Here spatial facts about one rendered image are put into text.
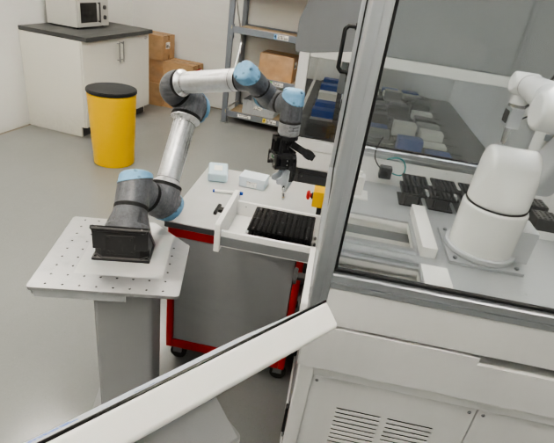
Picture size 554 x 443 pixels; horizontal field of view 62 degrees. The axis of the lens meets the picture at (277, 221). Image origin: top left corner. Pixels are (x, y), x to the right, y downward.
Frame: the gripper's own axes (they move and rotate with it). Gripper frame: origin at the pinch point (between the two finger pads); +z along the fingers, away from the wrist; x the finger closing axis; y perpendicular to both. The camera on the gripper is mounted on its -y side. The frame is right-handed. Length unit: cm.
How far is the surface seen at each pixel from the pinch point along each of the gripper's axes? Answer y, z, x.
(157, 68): -42, 44, -452
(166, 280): 46, 23, 16
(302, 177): -41, 23, -59
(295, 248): 6.0, 10.8, 24.3
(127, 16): -16, -5, -513
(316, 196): -19.4, 9.3, -9.3
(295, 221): -0.3, 8.8, 9.9
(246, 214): 11.2, 14.2, -7.5
